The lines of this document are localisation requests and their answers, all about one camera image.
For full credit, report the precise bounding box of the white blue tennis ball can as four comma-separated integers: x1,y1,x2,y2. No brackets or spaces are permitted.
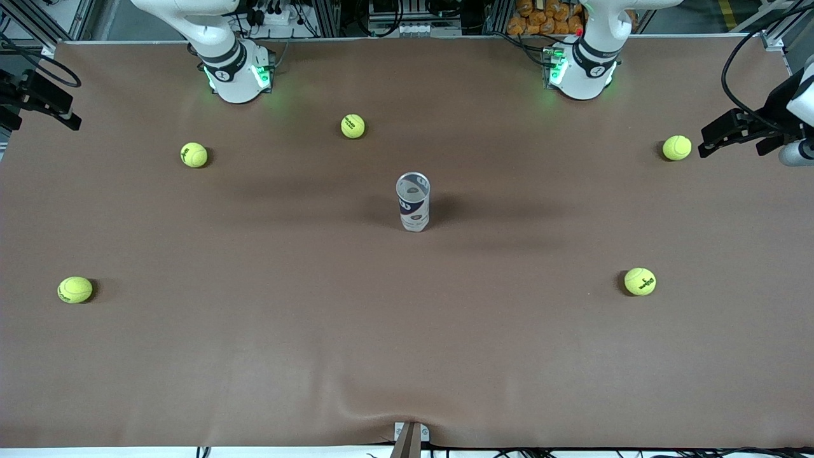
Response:
396,172,431,233

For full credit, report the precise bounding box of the grey base connector box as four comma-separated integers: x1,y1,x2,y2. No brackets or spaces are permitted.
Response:
542,46,567,88
253,54,276,90

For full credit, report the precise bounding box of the bag of orange items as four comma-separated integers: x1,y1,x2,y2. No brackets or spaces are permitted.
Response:
507,0,586,36

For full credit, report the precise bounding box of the white power strip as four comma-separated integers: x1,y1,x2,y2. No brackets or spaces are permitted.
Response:
251,6,300,27

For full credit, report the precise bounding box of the brown table mat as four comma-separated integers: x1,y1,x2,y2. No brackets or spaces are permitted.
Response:
0,35,814,450

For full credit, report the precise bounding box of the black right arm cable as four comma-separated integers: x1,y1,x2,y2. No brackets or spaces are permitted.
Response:
0,33,83,88

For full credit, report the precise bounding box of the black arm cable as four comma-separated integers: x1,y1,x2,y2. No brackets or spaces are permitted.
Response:
722,5,814,134
0,33,83,88

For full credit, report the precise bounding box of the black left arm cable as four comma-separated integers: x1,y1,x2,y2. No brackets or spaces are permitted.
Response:
722,5,814,134

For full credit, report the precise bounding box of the aluminium frame profile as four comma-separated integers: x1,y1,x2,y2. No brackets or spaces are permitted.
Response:
760,0,814,64
0,0,96,43

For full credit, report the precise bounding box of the metal table edge bracket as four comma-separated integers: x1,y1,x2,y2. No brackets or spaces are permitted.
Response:
394,422,430,443

